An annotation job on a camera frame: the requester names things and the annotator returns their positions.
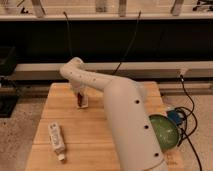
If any blue object beside table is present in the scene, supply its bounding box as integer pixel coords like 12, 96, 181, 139
167, 110, 183, 125

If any black cable left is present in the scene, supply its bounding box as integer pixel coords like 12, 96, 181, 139
63, 11, 74, 59

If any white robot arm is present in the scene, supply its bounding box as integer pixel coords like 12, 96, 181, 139
60, 57, 169, 171

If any green bowl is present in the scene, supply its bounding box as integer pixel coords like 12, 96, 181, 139
149, 114, 179, 152

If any black cable middle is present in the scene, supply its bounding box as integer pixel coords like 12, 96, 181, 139
111, 11, 143, 76

